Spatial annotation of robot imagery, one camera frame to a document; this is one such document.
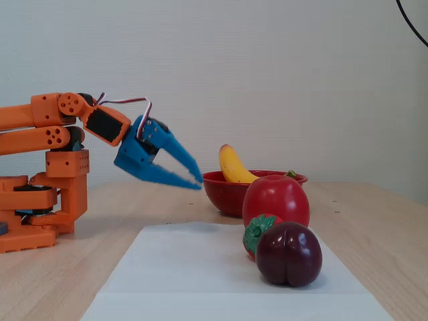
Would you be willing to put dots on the red plastic apple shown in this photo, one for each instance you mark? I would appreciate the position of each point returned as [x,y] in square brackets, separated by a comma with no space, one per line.
[275,200]

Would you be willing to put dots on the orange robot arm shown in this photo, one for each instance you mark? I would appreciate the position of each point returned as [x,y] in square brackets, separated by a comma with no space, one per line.
[36,137]

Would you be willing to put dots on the yellow plastic banana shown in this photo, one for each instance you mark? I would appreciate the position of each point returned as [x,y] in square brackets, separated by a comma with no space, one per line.
[231,167]

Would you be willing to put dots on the white paper sheet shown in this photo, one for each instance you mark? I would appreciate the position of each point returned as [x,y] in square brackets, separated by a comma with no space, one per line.
[187,267]

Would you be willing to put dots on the red speckled bowl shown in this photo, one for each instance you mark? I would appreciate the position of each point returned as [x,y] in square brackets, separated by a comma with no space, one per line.
[224,197]

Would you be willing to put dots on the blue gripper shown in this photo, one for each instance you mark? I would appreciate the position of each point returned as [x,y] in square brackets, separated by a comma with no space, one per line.
[134,154]

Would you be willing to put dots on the red plastic strawberry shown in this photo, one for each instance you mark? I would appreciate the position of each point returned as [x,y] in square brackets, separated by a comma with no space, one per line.
[255,230]

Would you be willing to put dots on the dark purple plastic plum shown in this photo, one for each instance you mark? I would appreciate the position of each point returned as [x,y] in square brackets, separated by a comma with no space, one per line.
[287,255]

